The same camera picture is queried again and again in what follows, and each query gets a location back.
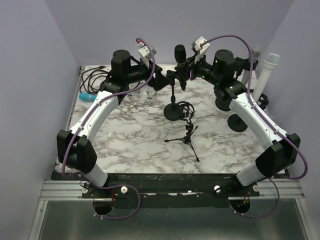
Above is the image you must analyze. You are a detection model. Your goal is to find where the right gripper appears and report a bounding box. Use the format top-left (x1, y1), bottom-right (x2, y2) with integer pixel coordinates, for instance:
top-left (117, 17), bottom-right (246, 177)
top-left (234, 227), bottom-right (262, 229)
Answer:
top-left (175, 52), bottom-right (221, 86)

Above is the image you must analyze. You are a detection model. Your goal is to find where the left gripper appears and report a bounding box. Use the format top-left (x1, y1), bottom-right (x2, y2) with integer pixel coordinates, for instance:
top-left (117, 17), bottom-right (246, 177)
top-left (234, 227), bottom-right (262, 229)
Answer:
top-left (124, 57), bottom-right (172, 91)

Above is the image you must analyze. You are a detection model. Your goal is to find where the black microphone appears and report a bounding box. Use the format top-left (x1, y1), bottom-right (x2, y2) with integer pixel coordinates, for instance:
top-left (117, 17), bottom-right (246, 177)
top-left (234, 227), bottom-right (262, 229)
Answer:
top-left (174, 44), bottom-right (187, 74)

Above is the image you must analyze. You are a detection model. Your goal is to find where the black round-base mic stand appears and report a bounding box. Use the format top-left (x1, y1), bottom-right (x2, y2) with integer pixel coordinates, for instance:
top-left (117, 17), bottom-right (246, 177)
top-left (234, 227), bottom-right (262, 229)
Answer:
top-left (163, 70), bottom-right (182, 121)

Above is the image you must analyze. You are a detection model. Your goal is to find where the black tripod shock-mount stand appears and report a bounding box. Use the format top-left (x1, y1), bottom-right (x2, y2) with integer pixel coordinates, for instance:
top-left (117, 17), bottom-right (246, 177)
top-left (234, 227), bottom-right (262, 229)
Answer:
top-left (164, 101), bottom-right (200, 163)

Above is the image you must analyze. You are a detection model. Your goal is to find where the blue microphone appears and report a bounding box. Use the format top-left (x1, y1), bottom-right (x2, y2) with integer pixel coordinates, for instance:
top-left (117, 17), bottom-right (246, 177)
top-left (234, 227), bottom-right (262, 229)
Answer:
top-left (78, 92), bottom-right (97, 102)

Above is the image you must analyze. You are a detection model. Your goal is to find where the white microphone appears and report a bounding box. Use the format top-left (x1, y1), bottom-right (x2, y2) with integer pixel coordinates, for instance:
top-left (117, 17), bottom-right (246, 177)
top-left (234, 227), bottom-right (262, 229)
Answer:
top-left (252, 53), bottom-right (280, 103)

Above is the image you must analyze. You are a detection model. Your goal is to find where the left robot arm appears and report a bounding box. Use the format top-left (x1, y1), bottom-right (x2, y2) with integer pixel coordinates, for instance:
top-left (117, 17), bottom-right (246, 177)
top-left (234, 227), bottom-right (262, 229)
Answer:
top-left (56, 46), bottom-right (170, 198)

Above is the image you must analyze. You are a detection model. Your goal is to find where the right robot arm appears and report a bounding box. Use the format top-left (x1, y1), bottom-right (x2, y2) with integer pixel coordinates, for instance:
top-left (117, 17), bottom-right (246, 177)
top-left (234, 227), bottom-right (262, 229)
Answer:
top-left (174, 44), bottom-right (301, 196)

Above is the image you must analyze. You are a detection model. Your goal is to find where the silver mic clip stand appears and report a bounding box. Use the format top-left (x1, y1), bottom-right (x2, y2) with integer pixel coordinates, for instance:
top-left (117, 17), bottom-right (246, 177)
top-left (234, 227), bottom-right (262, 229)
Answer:
top-left (227, 57), bottom-right (256, 132)

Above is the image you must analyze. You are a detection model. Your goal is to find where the silver grey microphone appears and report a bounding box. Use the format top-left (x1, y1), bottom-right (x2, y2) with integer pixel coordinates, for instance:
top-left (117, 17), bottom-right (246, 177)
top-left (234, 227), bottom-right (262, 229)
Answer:
top-left (240, 44), bottom-right (263, 87)

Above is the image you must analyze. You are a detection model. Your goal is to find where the clear plastic screw box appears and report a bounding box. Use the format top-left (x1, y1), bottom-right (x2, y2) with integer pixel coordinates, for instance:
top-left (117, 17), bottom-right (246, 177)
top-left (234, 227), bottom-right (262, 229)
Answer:
top-left (127, 88), bottom-right (159, 100)

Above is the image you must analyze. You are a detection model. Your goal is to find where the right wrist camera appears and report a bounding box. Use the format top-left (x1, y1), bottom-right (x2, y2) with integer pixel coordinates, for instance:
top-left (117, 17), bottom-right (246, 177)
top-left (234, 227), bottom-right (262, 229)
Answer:
top-left (191, 36), bottom-right (211, 64)

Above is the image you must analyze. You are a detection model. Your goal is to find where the coiled black usb cable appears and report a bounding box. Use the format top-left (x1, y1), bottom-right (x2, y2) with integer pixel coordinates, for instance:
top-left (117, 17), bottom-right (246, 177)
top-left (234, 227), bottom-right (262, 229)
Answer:
top-left (79, 65), bottom-right (111, 95)

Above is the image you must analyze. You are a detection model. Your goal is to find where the shock mount round-base stand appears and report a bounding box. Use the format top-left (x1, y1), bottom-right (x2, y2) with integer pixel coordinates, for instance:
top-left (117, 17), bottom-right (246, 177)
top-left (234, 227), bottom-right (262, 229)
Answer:
top-left (257, 93), bottom-right (269, 111)

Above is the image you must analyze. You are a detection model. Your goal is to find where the black mounting rail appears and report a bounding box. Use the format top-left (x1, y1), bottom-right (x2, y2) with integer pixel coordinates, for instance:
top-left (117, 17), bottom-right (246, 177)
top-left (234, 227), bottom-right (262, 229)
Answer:
top-left (79, 172), bottom-right (293, 210)

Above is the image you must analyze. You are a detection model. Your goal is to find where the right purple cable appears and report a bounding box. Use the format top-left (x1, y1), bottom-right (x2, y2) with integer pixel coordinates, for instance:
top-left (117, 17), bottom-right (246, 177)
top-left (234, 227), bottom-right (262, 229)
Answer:
top-left (204, 35), bottom-right (309, 180)

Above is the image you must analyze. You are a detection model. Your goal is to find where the aluminium extrusion frame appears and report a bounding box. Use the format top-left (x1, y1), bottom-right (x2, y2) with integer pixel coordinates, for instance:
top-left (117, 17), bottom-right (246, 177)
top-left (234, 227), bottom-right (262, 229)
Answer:
top-left (27, 65), bottom-right (86, 240)

